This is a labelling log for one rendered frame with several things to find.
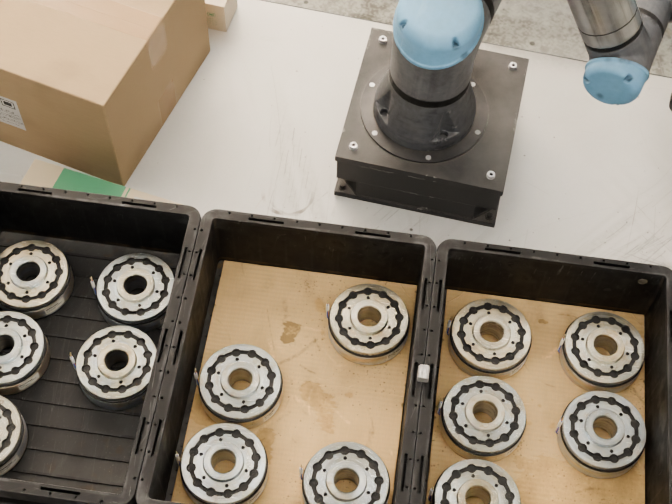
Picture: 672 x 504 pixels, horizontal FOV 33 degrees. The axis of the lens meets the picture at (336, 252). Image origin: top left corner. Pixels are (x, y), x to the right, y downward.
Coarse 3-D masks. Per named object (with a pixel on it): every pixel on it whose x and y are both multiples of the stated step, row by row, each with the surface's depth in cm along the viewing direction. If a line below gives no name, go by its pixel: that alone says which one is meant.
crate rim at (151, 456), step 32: (256, 224) 143; (288, 224) 143; (320, 224) 143; (192, 256) 140; (192, 288) 138; (416, 320) 136; (416, 352) 134; (416, 384) 132; (160, 416) 129; (416, 416) 130
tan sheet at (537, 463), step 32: (544, 320) 148; (640, 320) 148; (448, 352) 145; (544, 352) 145; (608, 352) 146; (448, 384) 143; (512, 384) 143; (544, 384) 143; (640, 384) 143; (480, 416) 141; (544, 416) 141; (448, 448) 138; (544, 448) 139; (544, 480) 136; (576, 480) 137; (608, 480) 137; (640, 480) 137
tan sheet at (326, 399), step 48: (240, 288) 149; (288, 288) 149; (336, 288) 150; (240, 336) 146; (288, 336) 146; (240, 384) 142; (288, 384) 142; (336, 384) 142; (384, 384) 143; (192, 432) 139; (288, 432) 139; (336, 432) 139; (384, 432) 139; (288, 480) 136
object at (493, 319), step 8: (480, 320) 143; (488, 320) 143; (496, 320) 143; (504, 320) 143; (480, 328) 143; (504, 328) 143; (480, 336) 142; (504, 336) 142; (480, 344) 142; (488, 344) 142; (496, 344) 142; (504, 344) 142
